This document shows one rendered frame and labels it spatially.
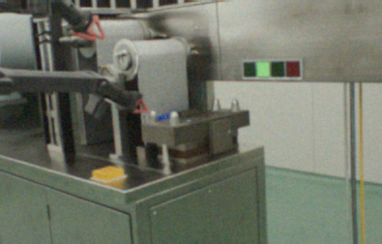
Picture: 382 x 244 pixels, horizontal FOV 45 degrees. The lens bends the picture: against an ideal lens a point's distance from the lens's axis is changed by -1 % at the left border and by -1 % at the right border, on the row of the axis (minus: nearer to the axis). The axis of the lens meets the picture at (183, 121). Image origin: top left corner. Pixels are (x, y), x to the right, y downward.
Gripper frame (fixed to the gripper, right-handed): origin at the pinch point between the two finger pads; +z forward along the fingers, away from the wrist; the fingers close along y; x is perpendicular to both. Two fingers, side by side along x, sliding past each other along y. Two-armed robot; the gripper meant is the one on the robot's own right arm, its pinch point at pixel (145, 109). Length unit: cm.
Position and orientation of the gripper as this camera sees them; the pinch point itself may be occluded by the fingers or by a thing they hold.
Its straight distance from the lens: 165.2
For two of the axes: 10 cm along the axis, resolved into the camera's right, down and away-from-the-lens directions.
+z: 6.4, 3.7, 6.7
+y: 7.0, 0.7, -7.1
